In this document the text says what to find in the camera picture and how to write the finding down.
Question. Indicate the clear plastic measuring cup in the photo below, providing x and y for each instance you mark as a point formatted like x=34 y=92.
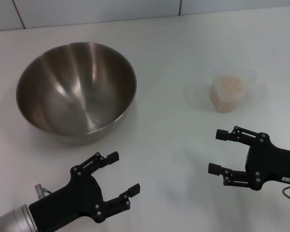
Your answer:
x=226 y=101

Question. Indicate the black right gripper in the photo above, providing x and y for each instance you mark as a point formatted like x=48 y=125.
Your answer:
x=275 y=164

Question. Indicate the stainless steel mixing bowl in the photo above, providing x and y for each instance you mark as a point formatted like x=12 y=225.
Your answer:
x=75 y=96

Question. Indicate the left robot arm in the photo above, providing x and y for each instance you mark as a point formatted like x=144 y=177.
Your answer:
x=14 y=218

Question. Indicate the uncooked rice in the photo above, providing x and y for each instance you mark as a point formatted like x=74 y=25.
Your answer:
x=229 y=83

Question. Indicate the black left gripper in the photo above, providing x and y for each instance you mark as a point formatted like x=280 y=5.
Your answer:
x=72 y=198

